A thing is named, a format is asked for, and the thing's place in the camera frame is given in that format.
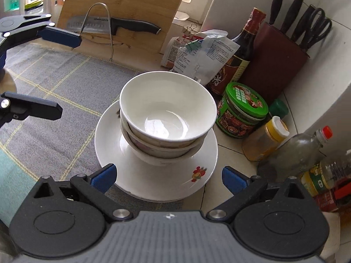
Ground white oval dish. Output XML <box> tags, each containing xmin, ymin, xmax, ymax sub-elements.
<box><xmin>95</xmin><ymin>101</ymin><xmax>218</xmax><ymax>203</ymax></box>

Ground white bowl pink flowers front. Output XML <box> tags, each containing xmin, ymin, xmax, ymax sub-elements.
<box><xmin>121</xmin><ymin>126</ymin><xmax>205</xmax><ymax>166</ymax></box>

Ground white bowl pink flowers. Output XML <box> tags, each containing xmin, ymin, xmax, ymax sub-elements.
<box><xmin>120</xmin><ymin>113</ymin><xmax>206</xmax><ymax>159</ymax></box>
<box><xmin>121</xmin><ymin>126</ymin><xmax>205</xmax><ymax>166</ymax></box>

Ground plain white bowl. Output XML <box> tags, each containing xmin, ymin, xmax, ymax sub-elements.
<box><xmin>120</xmin><ymin>71</ymin><xmax>217</xmax><ymax>148</ymax></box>

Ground glass jar green lid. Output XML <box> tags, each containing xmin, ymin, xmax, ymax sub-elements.
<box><xmin>24</xmin><ymin>0</ymin><xmax>44</xmax><ymax>15</ymax></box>

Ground yellow lid spice jar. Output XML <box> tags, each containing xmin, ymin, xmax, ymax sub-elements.
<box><xmin>242</xmin><ymin>116</ymin><xmax>290</xmax><ymax>162</ymax></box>

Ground grey green checked cloth mat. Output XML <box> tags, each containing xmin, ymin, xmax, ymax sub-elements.
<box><xmin>0</xmin><ymin>42</ymin><xmax>184</xmax><ymax>225</ymax></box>

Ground green lid sauce jar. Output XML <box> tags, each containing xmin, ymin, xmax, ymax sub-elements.
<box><xmin>216</xmin><ymin>82</ymin><xmax>268</xmax><ymax>138</ymax></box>

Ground cooking oil bottle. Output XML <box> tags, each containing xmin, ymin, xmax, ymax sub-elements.
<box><xmin>299</xmin><ymin>150</ymin><xmax>350</xmax><ymax>197</ymax></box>

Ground green cap small jar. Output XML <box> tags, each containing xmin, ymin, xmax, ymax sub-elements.
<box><xmin>268</xmin><ymin>99</ymin><xmax>289</xmax><ymax>119</ymax></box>

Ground red white paper bag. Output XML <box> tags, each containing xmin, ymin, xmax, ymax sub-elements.
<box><xmin>161</xmin><ymin>34</ymin><xmax>203</xmax><ymax>69</ymax></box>

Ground dark soy sauce bottle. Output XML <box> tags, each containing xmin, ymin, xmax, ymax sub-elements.
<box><xmin>206</xmin><ymin>8</ymin><xmax>266</xmax><ymax>99</ymax></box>

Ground white plastic seasoning box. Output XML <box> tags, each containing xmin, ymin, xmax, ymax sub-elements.
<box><xmin>320</xmin><ymin>212</ymin><xmax>340</xmax><ymax>262</ymax></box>

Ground white plastic bag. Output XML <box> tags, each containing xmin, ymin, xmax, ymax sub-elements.
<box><xmin>172</xmin><ymin>30</ymin><xmax>239</xmax><ymax>85</ymax></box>

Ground brown knife block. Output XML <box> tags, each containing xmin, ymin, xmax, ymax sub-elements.
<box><xmin>238</xmin><ymin>23</ymin><xmax>310</xmax><ymax>105</ymax></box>

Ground cleaver with black handle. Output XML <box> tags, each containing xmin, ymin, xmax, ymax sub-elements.
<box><xmin>83</xmin><ymin>17</ymin><xmax>161</xmax><ymax>36</ymax></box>

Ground wire knife stand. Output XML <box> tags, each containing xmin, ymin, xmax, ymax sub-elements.
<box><xmin>79</xmin><ymin>2</ymin><xmax>114</xmax><ymax>62</ymax></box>

